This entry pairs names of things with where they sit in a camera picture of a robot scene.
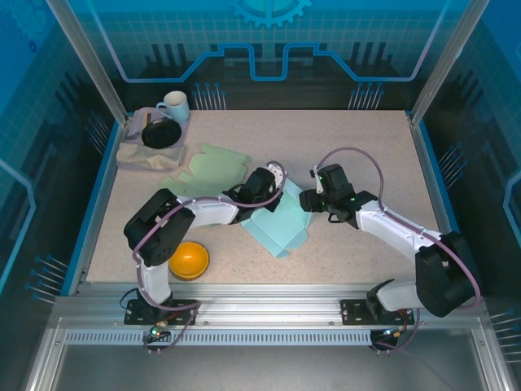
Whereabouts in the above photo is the light blue mug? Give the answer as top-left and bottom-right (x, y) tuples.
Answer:
(155, 90), (190, 123)

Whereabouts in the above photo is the aluminium frame rail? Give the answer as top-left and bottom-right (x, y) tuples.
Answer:
(52, 283), (489, 332)

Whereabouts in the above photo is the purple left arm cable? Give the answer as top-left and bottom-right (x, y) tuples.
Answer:
(133, 160), (289, 356)

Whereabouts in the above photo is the orange bowl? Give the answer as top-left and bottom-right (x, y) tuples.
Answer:
(169, 240), (212, 282)

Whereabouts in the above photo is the aluminium frame post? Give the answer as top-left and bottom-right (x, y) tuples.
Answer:
(44, 0), (130, 126)
(408, 0), (492, 126)

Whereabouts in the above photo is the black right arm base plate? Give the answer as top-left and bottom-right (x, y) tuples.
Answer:
(339, 298), (415, 326)

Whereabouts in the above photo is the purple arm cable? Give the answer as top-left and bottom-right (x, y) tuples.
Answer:
(133, 160), (289, 356)
(316, 146), (484, 354)

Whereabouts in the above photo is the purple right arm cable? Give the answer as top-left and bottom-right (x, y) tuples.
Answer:
(316, 146), (484, 354)

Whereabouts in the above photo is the light green cloth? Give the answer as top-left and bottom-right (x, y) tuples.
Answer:
(160, 142), (252, 200)

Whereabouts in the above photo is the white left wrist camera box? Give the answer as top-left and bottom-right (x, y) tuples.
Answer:
(266, 161), (289, 185)

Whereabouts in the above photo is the beige folded cloth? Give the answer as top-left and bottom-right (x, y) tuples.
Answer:
(116, 142), (185, 171)

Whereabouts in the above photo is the slotted grey cable duct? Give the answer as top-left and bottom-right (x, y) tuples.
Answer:
(64, 330), (386, 347)

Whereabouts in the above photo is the aluminium side rail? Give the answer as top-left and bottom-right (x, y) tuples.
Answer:
(72, 120), (128, 297)
(408, 117), (465, 245)

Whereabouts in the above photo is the light blue cloth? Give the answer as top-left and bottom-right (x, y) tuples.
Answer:
(239, 178), (313, 260)

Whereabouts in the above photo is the black plate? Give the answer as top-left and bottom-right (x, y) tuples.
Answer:
(141, 119), (182, 150)

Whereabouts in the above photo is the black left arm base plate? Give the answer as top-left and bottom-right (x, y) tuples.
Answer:
(124, 298), (203, 326)

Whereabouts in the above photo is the lavender tray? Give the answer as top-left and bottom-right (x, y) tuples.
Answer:
(116, 107), (191, 174)

